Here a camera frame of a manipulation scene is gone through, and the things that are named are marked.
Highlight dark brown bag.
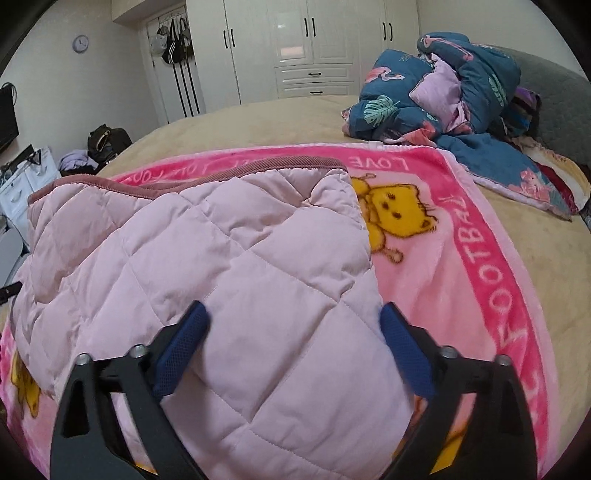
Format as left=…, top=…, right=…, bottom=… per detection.
left=88, top=124, right=133, bottom=163

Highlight white wardrobe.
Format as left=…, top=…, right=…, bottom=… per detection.
left=113, top=0, right=422, bottom=112

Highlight pink quilted jacket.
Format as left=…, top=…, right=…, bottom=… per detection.
left=9, top=156, right=419, bottom=480

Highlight lavender clothes pile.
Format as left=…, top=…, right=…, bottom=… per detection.
left=59, top=150, right=99, bottom=175

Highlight white chair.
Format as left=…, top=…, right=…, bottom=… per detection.
left=0, top=226, right=29, bottom=278

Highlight pink printed bear blanket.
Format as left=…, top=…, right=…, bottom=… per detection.
left=0, top=142, right=561, bottom=480

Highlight black wall television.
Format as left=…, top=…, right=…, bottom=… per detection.
left=0, top=83, right=20, bottom=154

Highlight beige bed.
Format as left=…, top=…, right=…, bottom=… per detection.
left=0, top=92, right=591, bottom=416

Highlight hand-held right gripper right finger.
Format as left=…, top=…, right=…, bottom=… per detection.
left=379, top=302, right=539, bottom=480

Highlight black hanging bag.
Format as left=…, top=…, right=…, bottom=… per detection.
left=161, top=19, right=193, bottom=65

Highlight black frame stand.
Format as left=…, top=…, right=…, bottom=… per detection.
left=13, top=144, right=43, bottom=171

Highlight white door black stripes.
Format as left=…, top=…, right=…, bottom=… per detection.
left=147, top=9, right=207, bottom=126

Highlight teal flamingo print quilt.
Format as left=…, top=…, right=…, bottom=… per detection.
left=342, top=32, right=580, bottom=219

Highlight white drawer dresser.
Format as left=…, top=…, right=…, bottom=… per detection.
left=0, top=148, right=62, bottom=219

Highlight colourful printed pillow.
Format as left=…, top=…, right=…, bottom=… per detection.
left=517, top=137, right=591, bottom=217

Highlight purple striped cloth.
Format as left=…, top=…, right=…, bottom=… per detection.
left=507, top=87, right=542, bottom=140

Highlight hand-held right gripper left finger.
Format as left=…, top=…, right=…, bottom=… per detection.
left=51, top=301, right=211, bottom=480

